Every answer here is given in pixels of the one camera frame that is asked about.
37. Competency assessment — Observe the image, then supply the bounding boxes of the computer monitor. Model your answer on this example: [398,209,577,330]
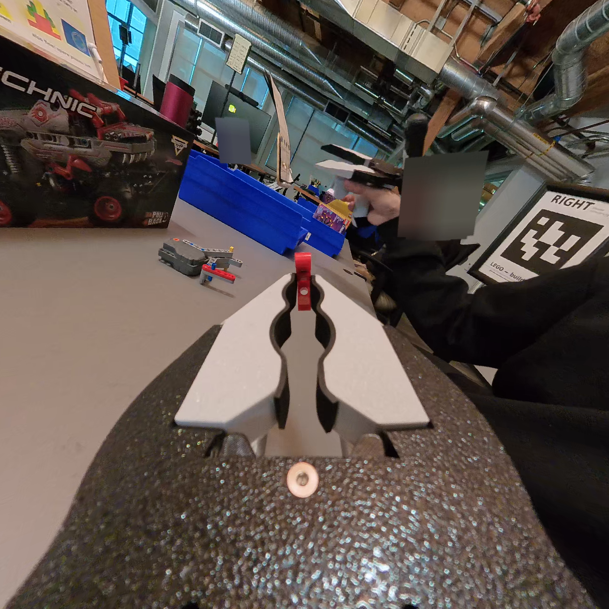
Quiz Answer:
[202,81,273,154]

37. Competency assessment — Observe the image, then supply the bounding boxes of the instruction poster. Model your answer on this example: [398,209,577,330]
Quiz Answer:
[0,0,104,80]

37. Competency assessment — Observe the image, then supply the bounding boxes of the silver air duct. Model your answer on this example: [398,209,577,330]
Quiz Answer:
[247,45,429,139]
[167,0,343,72]

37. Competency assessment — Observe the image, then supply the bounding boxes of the red angled lego beam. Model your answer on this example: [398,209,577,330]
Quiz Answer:
[294,252,313,311]

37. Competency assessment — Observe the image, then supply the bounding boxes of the large framed marker sign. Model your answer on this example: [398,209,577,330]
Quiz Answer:
[468,183,609,287]

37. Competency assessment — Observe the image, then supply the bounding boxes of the maroon water bottle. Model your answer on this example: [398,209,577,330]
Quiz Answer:
[159,75,196,129]

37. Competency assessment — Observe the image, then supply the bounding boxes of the person's right hand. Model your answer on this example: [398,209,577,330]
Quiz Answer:
[343,188,401,227]

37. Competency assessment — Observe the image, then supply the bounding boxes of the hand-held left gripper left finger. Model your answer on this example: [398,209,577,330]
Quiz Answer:
[174,273,299,431]

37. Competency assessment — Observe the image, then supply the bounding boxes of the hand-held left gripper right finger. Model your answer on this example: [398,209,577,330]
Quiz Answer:
[313,275,433,456]

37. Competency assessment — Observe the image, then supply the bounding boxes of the person's right forearm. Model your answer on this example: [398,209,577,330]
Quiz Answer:
[381,235,609,369]

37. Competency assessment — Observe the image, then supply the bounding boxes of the grey lego assembly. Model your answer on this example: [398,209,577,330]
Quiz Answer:
[158,237,245,286]

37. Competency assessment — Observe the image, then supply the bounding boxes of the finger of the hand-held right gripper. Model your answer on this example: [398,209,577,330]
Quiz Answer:
[314,159,377,180]
[321,144,377,166]

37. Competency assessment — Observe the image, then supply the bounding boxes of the purple yellow toy box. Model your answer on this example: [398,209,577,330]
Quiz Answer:
[312,199,356,235]

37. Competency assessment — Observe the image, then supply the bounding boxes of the silver elbow air duct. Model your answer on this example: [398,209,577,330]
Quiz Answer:
[519,0,609,123]

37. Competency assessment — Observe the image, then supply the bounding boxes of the person's black sweater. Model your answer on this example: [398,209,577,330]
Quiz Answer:
[457,357,609,598]

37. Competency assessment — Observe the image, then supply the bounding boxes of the black lego set box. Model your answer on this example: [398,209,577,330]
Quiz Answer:
[0,38,197,229]

